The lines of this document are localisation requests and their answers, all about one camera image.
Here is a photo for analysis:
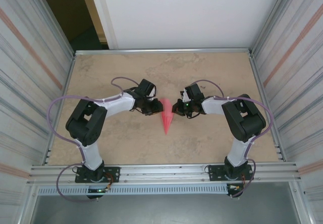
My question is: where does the pink paper sheet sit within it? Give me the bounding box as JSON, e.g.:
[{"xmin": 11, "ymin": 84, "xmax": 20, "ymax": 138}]
[{"xmin": 160, "ymin": 98, "xmax": 174, "ymax": 136}]

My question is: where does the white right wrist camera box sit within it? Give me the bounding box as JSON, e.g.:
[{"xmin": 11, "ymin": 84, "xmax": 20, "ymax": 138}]
[{"xmin": 179, "ymin": 89, "xmax": 190, "ymax": 103}]

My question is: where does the aluminium table end rail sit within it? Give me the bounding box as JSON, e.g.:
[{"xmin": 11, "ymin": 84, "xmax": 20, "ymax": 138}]
[{"xmin": 74, "ymin": 47, "xmax": 253, "ymax": 56}]

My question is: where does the aluminium table side rail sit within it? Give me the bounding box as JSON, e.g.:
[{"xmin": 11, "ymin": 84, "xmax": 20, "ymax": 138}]
[
  {"xmin": 248, "ymin": 52, "xmax": 287, "ymax": 162},
  {"xmin": 45, "ymin": 53, "xmax": 76, "ymax": 165}
]

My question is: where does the wide aluminium mounting rail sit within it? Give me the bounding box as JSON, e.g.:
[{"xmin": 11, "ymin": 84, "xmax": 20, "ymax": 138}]
[{"xmin": 29, "ymin": 161, "xmax": 302, "ymax": 186}]

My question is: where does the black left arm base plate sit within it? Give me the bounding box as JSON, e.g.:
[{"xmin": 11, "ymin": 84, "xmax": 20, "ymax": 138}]
[{"xmin": 75, "ymin": 166, "xmax": 121, "ymax": 184}]

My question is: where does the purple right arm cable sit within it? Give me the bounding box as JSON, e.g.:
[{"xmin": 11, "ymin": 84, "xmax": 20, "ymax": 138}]
[{"xmin": 188, "ymin": 79, "xmax": 274, "ymax": 199}]

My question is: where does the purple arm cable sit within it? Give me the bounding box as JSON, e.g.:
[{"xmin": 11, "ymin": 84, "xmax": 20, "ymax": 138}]
[
  {"xmin": 48, "ymin": 76, "xmax": 139, "ymax": 203},
  {"xmin": 188, "ymin": 79, "xmax": 274, "ymax": 199}
]

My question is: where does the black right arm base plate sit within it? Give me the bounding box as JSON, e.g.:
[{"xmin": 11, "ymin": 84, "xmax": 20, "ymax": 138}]
[{"xmin": 208, "ymin": 164, "xmax": 253, "ymax": 182}]

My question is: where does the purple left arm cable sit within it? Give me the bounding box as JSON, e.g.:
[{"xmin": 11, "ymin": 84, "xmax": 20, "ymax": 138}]
[{"xmin": 48, "ymin": 76, "xmax": 139, "ymax": 203}]

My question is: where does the grey slotted cable duct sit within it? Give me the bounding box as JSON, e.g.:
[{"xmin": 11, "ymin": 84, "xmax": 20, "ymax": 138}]
[{"xmin": 37, "ymin": 183, "xmax": 229, "ymax": 196}]

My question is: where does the ribbed translucent enclosure panel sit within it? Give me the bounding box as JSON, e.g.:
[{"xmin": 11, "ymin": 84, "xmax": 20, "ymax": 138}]
[
  {"xmin": 0, "ymin": 0, "xmax": 74, "ymax": 224},
  {"xmin": 252, "ymin": 0, "xmax": 323, "ymax": 224}
]

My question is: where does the white door frame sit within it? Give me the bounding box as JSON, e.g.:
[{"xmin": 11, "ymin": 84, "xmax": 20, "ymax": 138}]
[{"xmin": 78, "ymin": 0, "xmax": 119, "ymax": 50}]

